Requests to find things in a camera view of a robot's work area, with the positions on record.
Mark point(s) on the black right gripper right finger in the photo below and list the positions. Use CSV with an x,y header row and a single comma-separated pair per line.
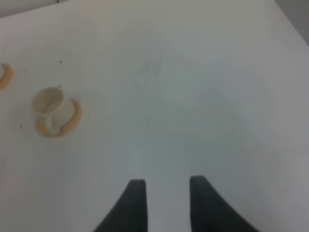
x,y
209,212

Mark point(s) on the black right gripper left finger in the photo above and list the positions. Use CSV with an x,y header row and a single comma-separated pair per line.
x,y
129,214

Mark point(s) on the orange saucer near teapot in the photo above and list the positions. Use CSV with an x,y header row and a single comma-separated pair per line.
x,y
6,75

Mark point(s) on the orange saucer on right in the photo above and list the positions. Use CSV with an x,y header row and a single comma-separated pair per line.
x,y
65,129

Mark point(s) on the white teacup on right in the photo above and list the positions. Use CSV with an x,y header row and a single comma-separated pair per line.
x,y
53,108

